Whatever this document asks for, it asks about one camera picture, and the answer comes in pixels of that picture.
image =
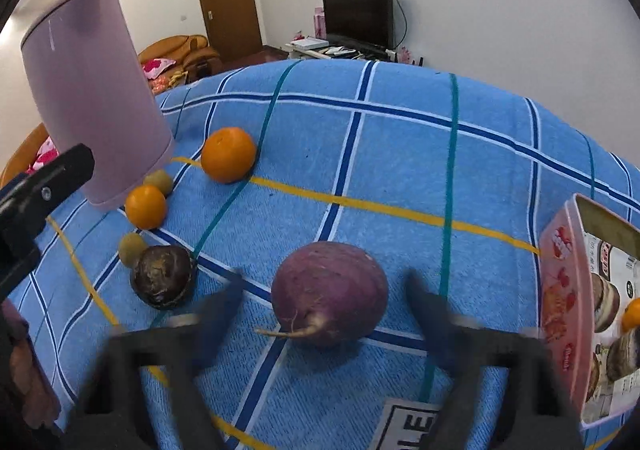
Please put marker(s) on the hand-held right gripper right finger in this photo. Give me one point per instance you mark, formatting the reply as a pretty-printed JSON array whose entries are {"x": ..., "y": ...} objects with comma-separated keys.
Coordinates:
[{"x": 430, "y": 325}]

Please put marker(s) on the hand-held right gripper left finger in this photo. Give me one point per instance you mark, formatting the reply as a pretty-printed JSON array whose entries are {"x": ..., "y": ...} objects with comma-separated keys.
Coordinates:
[{"x": 220, "y": 315}]

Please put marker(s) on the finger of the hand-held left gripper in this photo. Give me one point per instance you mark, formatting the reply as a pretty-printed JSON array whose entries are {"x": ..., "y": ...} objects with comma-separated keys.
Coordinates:
[{"x": 45, "y": 190}]

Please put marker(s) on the medium orange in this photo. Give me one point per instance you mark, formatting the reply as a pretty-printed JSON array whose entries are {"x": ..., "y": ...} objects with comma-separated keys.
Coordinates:
[{"x": 145, "y": 206}]

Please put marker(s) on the purple round radish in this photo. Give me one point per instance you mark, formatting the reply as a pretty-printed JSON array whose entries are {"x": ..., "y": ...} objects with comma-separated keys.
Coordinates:
[{"x": 330, "y": 292}]

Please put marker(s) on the pink tin box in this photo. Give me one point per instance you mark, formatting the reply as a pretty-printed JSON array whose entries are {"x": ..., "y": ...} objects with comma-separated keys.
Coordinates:
[{"x": 560, "y": 295}]

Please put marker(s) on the large orange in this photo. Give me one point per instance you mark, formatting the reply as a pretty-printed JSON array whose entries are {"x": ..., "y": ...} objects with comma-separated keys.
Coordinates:
[{"x": 228, "y": 154}]

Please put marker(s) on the small orange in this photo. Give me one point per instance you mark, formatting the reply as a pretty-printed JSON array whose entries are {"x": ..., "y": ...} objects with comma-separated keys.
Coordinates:
[{"x": 632, "y": 315}]

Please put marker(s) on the person's left hand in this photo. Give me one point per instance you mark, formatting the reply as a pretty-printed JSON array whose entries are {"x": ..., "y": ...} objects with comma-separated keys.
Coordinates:
[{"x": 27, "y": 380}]

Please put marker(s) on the small brown-green kiwi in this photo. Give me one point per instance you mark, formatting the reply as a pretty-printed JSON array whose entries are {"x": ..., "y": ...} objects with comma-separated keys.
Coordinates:
[
  {"x": 130, "y": 247},
  {"x": 161, "y": 180}
]

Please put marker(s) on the lilac electric kettle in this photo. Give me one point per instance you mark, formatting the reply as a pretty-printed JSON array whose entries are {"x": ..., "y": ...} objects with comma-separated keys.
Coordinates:
[{"x": 95, "y": 94}]

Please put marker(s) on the blue plaid blanket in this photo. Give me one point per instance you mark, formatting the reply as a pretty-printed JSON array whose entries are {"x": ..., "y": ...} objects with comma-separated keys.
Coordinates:
[{"x": 400, "y": 154}]

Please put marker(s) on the orange leather armchair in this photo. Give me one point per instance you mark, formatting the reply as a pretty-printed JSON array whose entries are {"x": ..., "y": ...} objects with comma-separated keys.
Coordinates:
[{"x": 190, "y": 49}]

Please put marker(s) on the brown wooden door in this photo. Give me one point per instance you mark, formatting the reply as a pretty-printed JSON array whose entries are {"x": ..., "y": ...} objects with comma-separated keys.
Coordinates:
[{"x": 227, "y": 4}]

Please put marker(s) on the white television stand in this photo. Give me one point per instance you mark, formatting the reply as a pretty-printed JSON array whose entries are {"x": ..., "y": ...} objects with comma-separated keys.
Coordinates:
[{"x": 345, "y": 52}]

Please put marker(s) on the white set-top device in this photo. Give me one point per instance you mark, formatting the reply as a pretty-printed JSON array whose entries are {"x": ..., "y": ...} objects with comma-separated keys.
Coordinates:
[{"x": 307, "y": 42}]

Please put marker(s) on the pink gift box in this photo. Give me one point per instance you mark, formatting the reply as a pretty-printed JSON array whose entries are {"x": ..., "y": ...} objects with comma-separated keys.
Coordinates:
[{"x": 320, "y": 23}]

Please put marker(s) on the black flat television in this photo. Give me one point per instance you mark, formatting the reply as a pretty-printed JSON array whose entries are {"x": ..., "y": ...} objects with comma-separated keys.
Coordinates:
[{"x": 357, "y": 17}]

